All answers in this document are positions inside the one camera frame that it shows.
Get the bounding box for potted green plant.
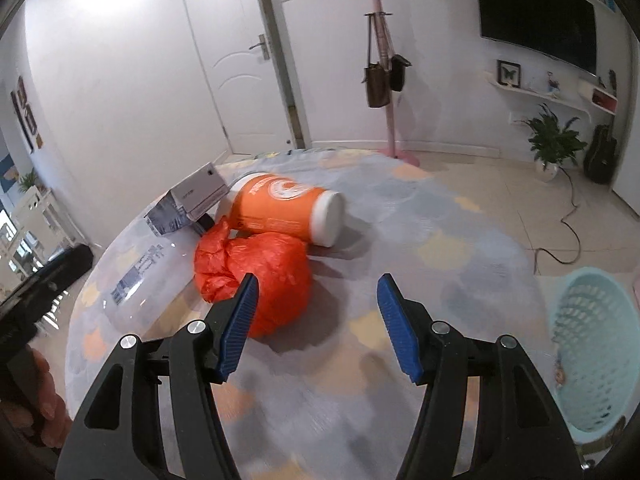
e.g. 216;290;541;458
520;104;587;182

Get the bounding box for brown hanging bag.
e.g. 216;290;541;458
364;12;391;108

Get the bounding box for white shelving unit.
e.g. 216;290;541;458
0;185;91;291

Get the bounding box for low white wall shelf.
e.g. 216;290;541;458
482;71;593;123

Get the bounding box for white refrigerator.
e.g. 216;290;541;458
611;105;640;206

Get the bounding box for wall photo frames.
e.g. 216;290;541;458
11;76;43;153

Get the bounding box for framed butterfly picture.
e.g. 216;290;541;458
496;60;521;88

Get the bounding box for black guitar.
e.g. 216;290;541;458
584;69;618;184

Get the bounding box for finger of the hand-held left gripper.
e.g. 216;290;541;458
0;245;95;311

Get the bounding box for person's left hand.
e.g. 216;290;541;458
0;347;71;448

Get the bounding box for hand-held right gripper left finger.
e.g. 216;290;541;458
56;272;261;480

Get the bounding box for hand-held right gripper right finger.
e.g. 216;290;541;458
376;272;585;480

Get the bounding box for orange white canister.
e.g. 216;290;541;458
225;172;346;248

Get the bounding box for round patterned rug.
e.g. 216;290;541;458
65;149;556;480

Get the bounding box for teal plastic basket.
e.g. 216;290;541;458
549;266;640;433

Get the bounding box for black floor cable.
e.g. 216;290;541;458
532;167;583;276

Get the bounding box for black wall television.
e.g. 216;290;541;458
472;0;598;77

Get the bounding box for pink coat rack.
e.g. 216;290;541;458
362;0;421;166

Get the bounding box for red white shelf box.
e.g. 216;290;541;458
590;85;618;116

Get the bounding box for orange plastic bag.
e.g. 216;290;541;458
194;217;313;338

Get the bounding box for black hanging bag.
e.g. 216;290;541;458
387;15;412;92

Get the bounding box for white door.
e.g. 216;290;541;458
175;0;306;156

